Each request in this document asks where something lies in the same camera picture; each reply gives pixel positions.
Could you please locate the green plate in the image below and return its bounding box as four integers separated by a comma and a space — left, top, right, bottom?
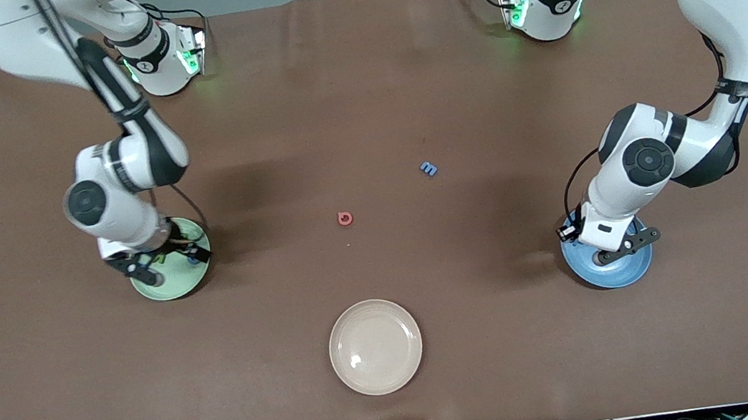
123, 214, 218, 305

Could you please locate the blue plate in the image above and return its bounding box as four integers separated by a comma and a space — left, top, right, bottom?
557, 201, 658, 295

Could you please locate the beige plate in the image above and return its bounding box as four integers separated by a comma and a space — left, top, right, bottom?
323, 293, 429, 401

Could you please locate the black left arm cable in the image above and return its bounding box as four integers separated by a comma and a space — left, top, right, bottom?
543, 24, 748, 229

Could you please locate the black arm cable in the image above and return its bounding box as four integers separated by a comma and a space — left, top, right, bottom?
543, 24, 748, 229
32, 0, 211, 259

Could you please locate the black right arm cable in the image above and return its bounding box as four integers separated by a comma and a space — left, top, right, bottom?
32, 0, 211, 259

